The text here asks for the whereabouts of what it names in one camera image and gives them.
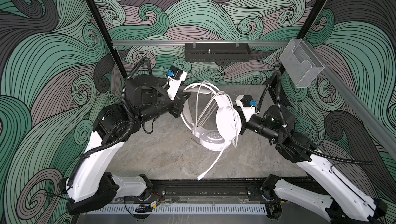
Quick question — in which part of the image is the white slotted cable duct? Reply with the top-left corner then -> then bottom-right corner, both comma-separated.
89,203 -> 267,215

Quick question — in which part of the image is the black perforated wall tray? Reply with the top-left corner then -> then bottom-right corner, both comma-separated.
184,42 -> 252,65

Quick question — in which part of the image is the clear plastic wall bin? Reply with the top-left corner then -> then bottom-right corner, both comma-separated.
280,39 -> 324,89

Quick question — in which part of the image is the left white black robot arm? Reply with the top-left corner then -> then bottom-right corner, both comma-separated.
58,70 -> 189,215

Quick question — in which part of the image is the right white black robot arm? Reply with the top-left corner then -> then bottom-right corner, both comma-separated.
236,103 -> 388,224

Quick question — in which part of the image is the left black corrugated cable hose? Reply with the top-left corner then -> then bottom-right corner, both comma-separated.
66,57 -> 153,188

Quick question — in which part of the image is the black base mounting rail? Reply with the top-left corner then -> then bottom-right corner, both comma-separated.
101,179 -> 313,202

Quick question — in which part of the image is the right black corrugated cable hose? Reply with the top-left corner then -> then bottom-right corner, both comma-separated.
258,70 -> 374,166

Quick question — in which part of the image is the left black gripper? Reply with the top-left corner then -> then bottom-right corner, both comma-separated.
137,86 -> 190,127

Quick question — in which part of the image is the black corrugated cable hose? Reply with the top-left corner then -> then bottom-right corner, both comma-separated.
66,57 -> 153,188
258,70 -> 374,166

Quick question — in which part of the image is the white over-ear headphones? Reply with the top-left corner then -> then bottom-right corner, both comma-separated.
181,81 -> 242,151

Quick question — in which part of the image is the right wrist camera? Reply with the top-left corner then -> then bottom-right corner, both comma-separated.
236,95 -> 259,122

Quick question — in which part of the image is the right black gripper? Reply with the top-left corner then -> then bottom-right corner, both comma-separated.
225,102 -> 285,144

